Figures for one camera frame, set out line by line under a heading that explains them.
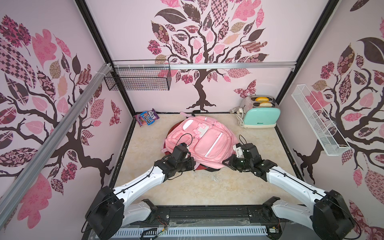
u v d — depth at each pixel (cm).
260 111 100
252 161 63
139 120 114
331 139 66
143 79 122
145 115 115
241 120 107
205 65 92
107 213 40
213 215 75
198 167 85
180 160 64
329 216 40
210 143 89
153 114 118
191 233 70
